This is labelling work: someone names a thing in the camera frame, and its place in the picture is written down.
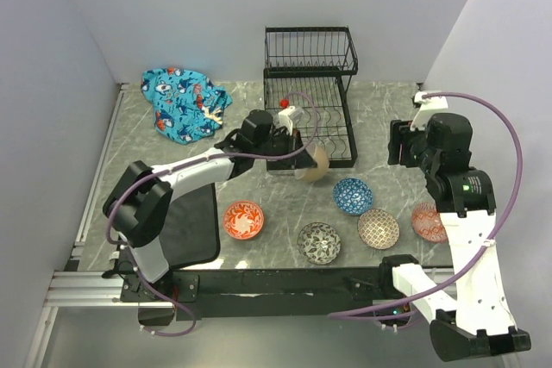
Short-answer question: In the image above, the red geometric pattern bowl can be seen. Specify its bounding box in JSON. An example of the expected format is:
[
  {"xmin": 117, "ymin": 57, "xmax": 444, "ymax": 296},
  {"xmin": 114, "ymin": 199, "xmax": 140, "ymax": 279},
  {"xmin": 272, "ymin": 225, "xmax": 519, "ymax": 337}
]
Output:
[{"xmin": 411, "ymin": 203, "xmax": 448, "ymax": 243}]

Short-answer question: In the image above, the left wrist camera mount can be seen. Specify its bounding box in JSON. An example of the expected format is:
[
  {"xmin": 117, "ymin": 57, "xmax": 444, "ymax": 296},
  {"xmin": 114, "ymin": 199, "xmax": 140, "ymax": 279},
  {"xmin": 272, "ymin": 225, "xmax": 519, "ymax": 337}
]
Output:
[{"xmin": 277, "ymin": 98, "xmax": 304, "ymax": 133}]

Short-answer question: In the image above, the brown mosaic pattern bowl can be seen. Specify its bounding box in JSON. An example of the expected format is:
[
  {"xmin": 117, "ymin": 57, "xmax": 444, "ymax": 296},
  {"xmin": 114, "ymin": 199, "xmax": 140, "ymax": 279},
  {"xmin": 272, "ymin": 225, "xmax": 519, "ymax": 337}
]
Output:
[{"xmin": 357, "ymin": 209, "xmax": 400, "ymax": 250}]

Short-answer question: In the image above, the black wire dish rack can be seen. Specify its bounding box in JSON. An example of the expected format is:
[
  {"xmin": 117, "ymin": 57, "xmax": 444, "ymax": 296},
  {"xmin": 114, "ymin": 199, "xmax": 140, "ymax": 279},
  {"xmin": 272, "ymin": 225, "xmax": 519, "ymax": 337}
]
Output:
[{"xmin": 263, "ymin": 26, "xmax": 358, "ymax": 169}]

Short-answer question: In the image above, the white beige bowl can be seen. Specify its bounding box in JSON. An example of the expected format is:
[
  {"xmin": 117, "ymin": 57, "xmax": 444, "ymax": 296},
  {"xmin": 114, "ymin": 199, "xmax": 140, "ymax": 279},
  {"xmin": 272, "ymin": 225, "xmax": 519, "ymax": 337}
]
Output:
[{"xmin": 294, "ymin": 143, "xmax": 329, "ymax": 183}]

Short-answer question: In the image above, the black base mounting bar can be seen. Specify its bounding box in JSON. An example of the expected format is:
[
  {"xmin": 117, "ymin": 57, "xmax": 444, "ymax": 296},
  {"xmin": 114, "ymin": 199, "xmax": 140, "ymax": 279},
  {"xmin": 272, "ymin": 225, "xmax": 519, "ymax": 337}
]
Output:
[{"xmin": 120, "ymin": 266, "xmax": 428, "ymax": 321}]

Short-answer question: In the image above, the black leaf pattern bowl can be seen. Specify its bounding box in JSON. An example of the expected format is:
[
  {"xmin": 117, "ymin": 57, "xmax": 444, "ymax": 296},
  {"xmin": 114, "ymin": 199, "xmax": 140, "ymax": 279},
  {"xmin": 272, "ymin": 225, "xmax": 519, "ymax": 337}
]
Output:
[{"xmin": 297, "ymin": 222, "xmax": 342, "ymax": 265}]

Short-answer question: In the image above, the blue shark print cloth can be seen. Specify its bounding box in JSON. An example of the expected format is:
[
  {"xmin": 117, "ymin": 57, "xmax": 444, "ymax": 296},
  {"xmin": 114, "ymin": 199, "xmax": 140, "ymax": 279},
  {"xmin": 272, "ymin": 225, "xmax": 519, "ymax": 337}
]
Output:
[{"xmin": 141, "ymin": 67, "xmax": 233, "ymax": 145}]

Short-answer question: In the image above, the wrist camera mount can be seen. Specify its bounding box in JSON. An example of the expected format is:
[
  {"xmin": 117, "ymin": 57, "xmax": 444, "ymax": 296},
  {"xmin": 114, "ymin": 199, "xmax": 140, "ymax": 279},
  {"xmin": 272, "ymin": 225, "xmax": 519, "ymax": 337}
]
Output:
[
  {"xmin": 410, "ymin": 91, "xmax": 449, "ymax": 132},
  {"xmin": 277, "ymin": 98, "xmax": 304, "ymax": 133}
]

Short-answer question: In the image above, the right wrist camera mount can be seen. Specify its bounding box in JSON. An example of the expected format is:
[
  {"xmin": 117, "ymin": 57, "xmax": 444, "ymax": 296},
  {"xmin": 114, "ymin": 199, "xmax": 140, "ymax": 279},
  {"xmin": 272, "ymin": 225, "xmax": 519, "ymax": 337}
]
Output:
[{"xmin": 410, "ymin": 91, "xmax": 449, "ymax": 132}]

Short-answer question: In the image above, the blue triangle pattern bowl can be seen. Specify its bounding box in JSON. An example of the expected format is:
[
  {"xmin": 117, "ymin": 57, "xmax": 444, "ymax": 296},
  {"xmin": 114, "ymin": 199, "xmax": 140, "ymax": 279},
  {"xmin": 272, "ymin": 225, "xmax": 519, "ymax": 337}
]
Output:
[{"xmin": 332, "ymin": 178, "xmax": 373, "ymax": 215}]

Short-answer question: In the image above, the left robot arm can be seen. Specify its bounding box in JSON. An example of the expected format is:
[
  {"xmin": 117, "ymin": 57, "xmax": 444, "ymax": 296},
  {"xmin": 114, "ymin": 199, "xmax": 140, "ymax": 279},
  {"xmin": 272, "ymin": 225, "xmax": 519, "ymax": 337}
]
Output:
[{"xmin": 103, "ymin": 106, "xmax": 317, "ymax": 301}]

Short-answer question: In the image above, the aluminium frame rail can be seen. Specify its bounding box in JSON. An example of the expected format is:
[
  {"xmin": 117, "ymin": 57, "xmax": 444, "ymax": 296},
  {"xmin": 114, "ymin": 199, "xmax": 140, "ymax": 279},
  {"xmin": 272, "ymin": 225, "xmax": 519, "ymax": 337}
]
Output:
[{"xmin": 24, "ymin": 83, "xmax": 137, "ymax": 367}]

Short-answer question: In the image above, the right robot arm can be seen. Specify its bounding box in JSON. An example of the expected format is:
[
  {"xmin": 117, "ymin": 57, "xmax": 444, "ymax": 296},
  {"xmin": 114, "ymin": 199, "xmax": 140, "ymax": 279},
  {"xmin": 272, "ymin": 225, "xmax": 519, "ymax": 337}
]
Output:
[{"xmin": 378, "ymin": 113, "xmax": 531, "ymax": 362}]

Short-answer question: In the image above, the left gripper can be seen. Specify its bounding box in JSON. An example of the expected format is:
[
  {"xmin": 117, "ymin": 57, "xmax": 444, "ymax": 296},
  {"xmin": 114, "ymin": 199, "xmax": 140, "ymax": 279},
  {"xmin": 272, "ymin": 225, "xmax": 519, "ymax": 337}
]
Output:
[{"xmin": 253, "ymin": 127, "xmax": 317, "ymax": 169}]

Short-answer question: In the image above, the orange floral bowl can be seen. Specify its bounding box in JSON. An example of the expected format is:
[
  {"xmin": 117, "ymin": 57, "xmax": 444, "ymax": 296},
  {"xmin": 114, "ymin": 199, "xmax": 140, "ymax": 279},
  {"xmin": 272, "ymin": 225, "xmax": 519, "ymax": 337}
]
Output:
[{"xmin": 223, "ymin": 201, "xmax": 265, "ymax": 240}]

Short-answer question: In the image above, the black drying mat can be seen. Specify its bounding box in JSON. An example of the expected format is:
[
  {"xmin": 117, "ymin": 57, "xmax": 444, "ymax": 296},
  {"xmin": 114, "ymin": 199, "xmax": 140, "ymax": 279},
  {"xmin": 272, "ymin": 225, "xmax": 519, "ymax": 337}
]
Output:
[{"xmin": 160, "ymin": 184, "xmax": 221, "ymax": 270}]

